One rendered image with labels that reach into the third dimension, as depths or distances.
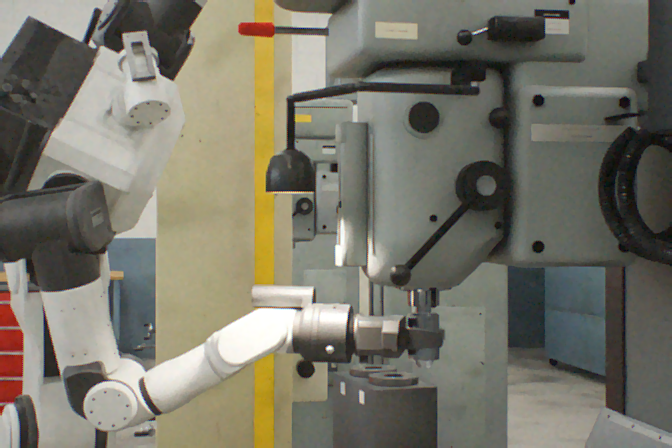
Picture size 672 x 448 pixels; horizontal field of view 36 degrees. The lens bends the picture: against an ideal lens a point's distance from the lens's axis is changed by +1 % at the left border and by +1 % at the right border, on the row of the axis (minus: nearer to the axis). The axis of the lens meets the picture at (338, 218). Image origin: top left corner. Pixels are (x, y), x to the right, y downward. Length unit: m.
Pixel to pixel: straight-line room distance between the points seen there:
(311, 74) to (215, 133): 7.57
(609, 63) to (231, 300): 1.92
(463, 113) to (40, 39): 0.69
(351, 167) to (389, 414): 0.51
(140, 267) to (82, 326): 8.91
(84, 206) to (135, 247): 8.94
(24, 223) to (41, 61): 0.29
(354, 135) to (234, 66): 1.77
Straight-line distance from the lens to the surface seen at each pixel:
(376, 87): 1.33
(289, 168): 1.43
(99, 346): 1.58
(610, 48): 1.54
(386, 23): 1.42
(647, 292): 1.70
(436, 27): 1.44
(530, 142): 1.47
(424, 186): 1.44
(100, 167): 1.61
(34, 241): 1.55
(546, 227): 1.47
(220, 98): 3.23
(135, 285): 10.48
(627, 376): 1.77
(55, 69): 1.70
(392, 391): 1.80
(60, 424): 1.96
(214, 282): 3.21
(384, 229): 1.44
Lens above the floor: 1.41
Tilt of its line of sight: level
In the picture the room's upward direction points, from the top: straight up
